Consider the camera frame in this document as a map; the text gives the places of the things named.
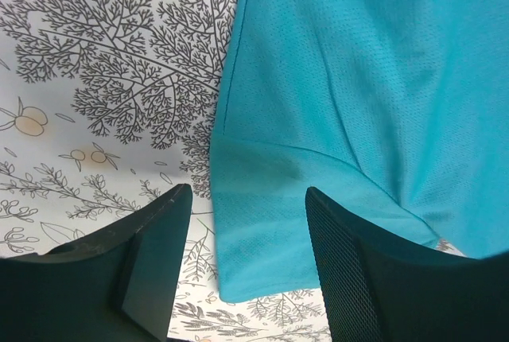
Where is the floral patterned table mat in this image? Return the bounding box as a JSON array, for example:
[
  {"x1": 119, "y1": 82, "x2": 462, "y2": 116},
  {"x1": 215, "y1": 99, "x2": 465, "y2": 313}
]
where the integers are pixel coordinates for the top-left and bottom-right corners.
[{"x1": 0, "y1": 0, "x2": 470, "y2": 342}]

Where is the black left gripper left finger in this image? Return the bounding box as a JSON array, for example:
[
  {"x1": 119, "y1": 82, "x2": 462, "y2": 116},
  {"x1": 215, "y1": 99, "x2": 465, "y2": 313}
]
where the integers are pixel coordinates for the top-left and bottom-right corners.
[{"x1": 1, "y1": 184, "x2": 192, "y2": 341}]

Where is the teal t-shirt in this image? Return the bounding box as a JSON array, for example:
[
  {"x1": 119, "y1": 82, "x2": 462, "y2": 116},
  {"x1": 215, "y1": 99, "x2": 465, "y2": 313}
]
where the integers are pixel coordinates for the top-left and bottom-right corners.
[{"x1": 210, "y1": 0, "x2": 508, "y2": 303}]

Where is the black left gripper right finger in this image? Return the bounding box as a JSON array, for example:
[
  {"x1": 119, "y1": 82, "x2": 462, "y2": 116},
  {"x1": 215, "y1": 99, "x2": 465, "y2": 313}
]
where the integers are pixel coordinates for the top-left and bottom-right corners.
[{"x1": 305, "y1": 188, "x2": 508, "y2": 342}]

